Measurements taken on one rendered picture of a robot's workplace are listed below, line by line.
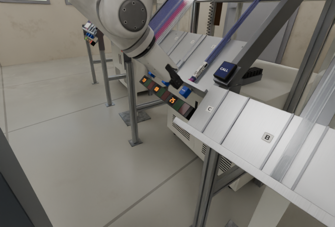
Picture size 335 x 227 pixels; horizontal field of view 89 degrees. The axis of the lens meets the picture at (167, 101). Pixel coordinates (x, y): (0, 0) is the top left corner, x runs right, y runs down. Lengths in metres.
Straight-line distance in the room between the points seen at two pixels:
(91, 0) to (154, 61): 0.16
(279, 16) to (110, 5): 0.48
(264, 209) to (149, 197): 0.64
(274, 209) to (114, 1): 0.62
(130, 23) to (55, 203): 1.08
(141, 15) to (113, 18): 0.04
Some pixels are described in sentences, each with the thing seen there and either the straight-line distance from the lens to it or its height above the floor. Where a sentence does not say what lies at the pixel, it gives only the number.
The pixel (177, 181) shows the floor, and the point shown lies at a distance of 1.16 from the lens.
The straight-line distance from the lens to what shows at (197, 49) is 0.66.
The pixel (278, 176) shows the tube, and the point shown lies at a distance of 0.29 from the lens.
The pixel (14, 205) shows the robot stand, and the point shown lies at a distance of 0.49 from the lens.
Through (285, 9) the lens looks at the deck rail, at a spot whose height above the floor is 0.94.
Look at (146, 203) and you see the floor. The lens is 1.08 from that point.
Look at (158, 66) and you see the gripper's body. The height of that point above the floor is 0.81.
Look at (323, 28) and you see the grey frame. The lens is 0.89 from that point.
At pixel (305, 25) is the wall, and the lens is 3.31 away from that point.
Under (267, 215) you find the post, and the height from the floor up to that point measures 0.41.
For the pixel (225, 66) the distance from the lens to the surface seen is 0.48.
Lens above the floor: 0.92
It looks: 28 degrees down
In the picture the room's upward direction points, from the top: 2 degrees clockwise
